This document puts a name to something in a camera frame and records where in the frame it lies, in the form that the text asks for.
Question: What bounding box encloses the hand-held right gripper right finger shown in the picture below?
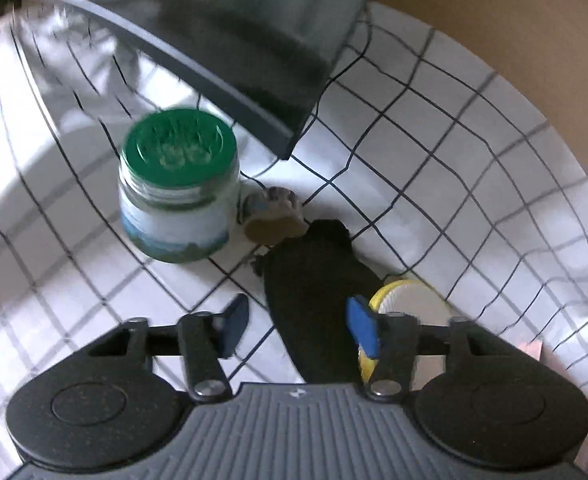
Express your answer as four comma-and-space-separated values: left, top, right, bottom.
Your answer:
346, 296, 522, 402

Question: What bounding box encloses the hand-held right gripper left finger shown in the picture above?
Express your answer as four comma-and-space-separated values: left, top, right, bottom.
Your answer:
86, 294, 250, 402

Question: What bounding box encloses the dark computer monitor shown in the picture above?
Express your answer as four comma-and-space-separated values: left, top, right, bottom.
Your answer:
16, 0, 393, 161

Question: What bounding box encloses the white checkered tablecloth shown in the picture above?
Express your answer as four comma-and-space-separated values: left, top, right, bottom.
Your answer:
0, 2, 588, 461

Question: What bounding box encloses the black sock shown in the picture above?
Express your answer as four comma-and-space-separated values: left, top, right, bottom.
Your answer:
256, 219, 383, 386

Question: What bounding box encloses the yellow rimmed round container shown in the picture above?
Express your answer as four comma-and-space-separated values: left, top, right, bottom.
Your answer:
356, 280, 453, 382

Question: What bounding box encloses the green lid glass jar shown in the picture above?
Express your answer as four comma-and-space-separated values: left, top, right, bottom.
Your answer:
118, 108, 243, 265

